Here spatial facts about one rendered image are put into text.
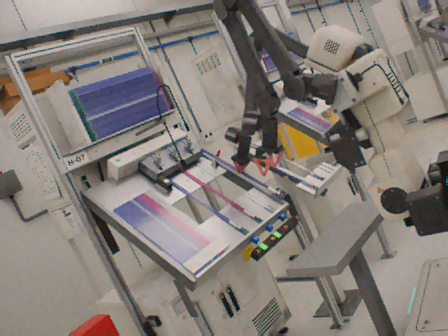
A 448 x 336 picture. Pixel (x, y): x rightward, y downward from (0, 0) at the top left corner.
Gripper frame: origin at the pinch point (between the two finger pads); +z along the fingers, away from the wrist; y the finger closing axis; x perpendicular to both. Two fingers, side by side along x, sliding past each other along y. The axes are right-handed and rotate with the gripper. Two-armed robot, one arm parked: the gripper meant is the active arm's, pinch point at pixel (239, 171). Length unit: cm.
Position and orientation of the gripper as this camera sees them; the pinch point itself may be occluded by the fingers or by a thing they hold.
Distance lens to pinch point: 216.5
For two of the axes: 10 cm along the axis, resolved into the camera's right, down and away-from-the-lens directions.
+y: -6.2, 3.8, -6.8
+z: -1.3, 8.1, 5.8
